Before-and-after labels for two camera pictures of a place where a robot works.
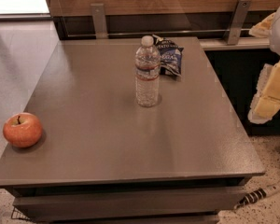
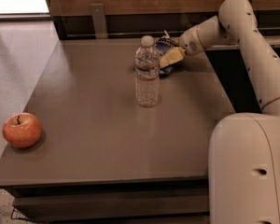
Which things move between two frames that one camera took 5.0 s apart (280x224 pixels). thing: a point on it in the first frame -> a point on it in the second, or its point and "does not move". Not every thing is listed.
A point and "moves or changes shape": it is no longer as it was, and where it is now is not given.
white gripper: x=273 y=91 -> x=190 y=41
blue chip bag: x=171 y=57 moves or changes shape
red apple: x=22 y=130 does not move
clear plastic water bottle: x=147 y=73 does not move
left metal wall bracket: x=99 y=21 does not move
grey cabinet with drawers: x=103 y=159 does not move
